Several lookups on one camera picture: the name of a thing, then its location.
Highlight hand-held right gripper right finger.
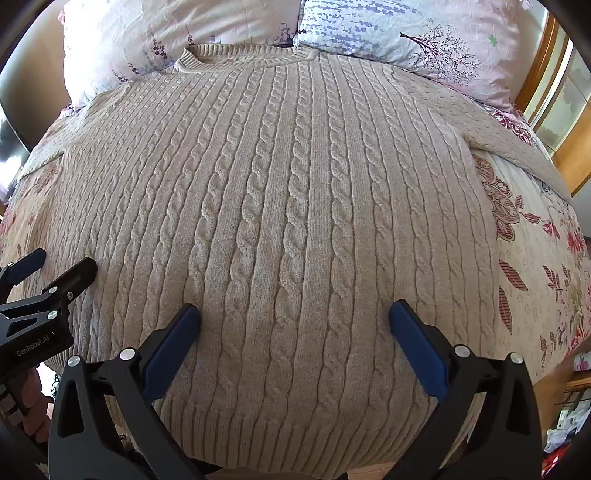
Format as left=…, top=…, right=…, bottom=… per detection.
left=389, top=299, right=543, bottom=480

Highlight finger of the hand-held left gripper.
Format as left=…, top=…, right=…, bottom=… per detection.
left=0, top=257, right=99, bottom=334
left=0, top=248, right=47, bottom=297

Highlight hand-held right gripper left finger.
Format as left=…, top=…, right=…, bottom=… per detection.
left=47, top=302, right=208, bottom=480

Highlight beige cable-knit sweater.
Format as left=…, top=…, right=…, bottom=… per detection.
left=18, top=44, right=574, bottom=468

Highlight person's left hand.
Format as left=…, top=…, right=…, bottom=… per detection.
left=22, top=368, right=54, bottom=433

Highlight cream floral bedsheet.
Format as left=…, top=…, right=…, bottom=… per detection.
left=0, top=102, right=591, bottom=385

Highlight pile of colourful clutter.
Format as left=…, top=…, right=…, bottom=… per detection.
left=546, top=402, right=589, bottom=457

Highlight pink lavender print pillow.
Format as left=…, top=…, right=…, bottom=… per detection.
left=58, top=0, right=306, bottom=112

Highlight wooden framed glass panel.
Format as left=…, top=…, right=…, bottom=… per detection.
left=514, top=13, right=591, bottom=200

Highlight pink tree print pillow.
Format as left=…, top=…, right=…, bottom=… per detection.
left=293, top=0, right=549, bottom=114

